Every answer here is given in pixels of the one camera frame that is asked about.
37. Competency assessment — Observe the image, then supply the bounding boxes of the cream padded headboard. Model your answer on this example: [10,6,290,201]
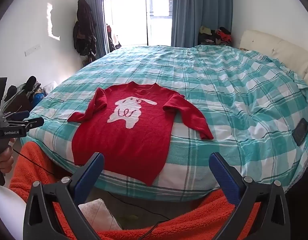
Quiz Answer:
[239,29,308,88]

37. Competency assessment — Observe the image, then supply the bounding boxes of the person's orange fleece robe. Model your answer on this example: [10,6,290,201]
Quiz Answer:
[9,141,270,240]

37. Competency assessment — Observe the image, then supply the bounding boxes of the pile of bags and shoes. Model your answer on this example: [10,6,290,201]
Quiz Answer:
[5,75,48,114]

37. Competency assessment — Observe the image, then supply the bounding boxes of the white wall outlet strip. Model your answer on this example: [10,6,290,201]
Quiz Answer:
[24,44,42,57]

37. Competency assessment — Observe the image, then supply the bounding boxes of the blue curtain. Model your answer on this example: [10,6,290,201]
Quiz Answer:
[83,0,107,60]
[171,0,235,48]

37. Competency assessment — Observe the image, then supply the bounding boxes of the person's left hand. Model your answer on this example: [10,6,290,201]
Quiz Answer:
[0,145,14,174]

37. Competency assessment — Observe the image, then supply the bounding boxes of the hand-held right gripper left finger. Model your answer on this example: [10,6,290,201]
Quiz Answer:
[23,152,105,240]

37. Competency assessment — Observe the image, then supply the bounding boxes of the pile of mixed clothes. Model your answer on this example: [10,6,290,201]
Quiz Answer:
[198,25,233,47]

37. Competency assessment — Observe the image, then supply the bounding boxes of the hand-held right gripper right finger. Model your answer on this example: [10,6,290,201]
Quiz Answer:
[208,152,291,240]

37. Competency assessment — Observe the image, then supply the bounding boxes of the white folded towel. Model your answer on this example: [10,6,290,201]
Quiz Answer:
[78,198,123,232]

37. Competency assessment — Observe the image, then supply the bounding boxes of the teal plaid blanket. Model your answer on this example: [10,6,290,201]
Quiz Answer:
[27,44,308,202]

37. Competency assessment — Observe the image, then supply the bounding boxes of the glass balcony door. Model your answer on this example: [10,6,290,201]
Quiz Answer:
[100,0,174,53]

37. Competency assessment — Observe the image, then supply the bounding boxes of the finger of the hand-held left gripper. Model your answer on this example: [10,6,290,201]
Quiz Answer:
[5,117,45,130]
[4,110,30,120]

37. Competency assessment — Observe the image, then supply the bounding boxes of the red sweater with white animal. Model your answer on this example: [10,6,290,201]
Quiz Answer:
[67,81,214,187]

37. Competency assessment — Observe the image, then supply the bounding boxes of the black floor cable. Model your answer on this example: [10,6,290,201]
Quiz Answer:
[108,191,171,240]

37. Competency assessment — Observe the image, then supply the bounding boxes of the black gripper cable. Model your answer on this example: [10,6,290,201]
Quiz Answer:
[12,148,55,176]

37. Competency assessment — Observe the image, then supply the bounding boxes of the dark hanging coats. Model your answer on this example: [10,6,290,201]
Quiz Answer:
[72,0,97,57]

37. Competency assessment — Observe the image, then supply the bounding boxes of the black phone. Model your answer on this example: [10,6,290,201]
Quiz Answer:
[292,117,308,147]

